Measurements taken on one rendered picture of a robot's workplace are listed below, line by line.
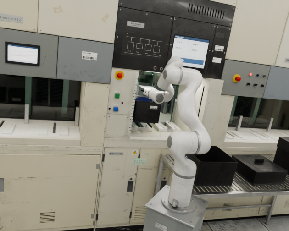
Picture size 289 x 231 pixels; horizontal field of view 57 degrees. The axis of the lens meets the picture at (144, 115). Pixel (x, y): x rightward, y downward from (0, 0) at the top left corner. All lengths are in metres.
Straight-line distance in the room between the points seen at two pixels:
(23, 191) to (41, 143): 0.39
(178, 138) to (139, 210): 1.20
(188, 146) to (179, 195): 0.28
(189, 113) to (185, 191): 0.41
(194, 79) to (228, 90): 0.79
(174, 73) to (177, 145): 0.41
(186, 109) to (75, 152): 0.97
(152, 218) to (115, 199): 0.81
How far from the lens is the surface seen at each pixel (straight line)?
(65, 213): 2.29
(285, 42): 2.55
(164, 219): 1.49
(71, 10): 1.86
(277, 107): 3.28
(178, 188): 1.46
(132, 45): 1.91
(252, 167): 2.04
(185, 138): 1.34
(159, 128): 2.33
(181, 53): 2.03
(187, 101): 1.43
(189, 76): 1.51
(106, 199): 2.27
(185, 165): 1.39
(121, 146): 2.06
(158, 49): 1.96
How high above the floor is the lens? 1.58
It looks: 15 degrees down
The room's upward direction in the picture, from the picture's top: 8 degrees clockwise
